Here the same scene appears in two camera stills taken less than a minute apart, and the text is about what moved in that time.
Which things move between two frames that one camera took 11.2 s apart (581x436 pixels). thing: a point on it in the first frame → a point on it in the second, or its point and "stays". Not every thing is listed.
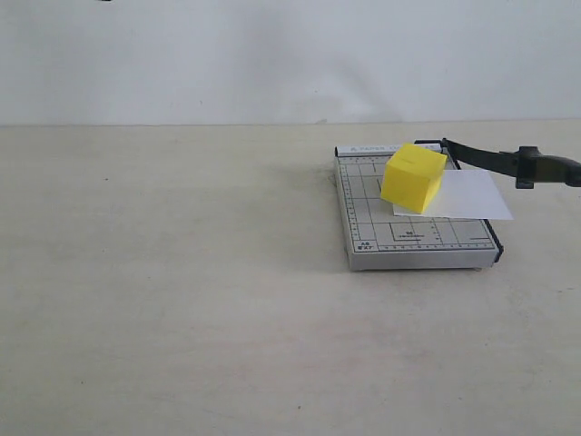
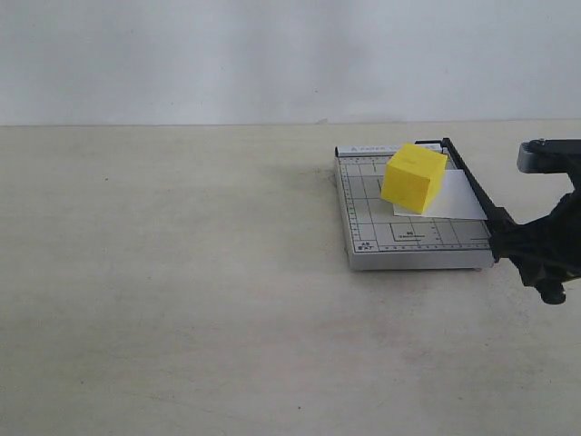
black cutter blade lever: [527, 164] → [497, 226]
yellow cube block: [412, 177] stays
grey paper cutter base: [377, 239] stays
